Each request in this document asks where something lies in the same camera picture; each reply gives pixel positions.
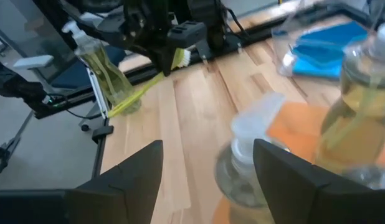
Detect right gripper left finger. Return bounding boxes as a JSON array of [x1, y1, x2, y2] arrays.
[[0, 139, 164, 224]]

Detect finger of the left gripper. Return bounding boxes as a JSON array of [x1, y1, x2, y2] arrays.
[[148, 46, 178, 77]]

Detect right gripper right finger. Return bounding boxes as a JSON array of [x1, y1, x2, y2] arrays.
[[254, 139, 385, 224]]

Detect yellow-green pump soap bottle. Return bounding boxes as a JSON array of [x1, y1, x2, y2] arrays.
[[61, 20, 143, 115], [213, 91, 287, 224], [313, 20, 385, 191]]

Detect blue kitchen sponge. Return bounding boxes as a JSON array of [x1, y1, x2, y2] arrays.
[[297, 21, 369, 47], [292, 60, 345, 80], [290, 42, 348, 65]]

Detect white light strip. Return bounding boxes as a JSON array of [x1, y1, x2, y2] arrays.
[[85, 66, 110, 121]]

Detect orange cloth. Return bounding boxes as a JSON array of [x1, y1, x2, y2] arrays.
[[211, 101, 385, 224]]

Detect white flat item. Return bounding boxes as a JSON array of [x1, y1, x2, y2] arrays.
[[12, 54, 55, 70]]

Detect clear plastic bin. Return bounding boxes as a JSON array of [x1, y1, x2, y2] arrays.
[[271, 0, 380, 80]]

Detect black device green light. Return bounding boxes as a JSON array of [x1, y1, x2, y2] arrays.
[[0, 57, 61, 121]]

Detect black aluminium rig frame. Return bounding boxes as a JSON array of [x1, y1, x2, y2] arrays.
[[33, 0, 368, 180]]

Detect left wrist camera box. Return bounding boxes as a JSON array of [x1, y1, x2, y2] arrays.
[[166, 20, 209, 50]]

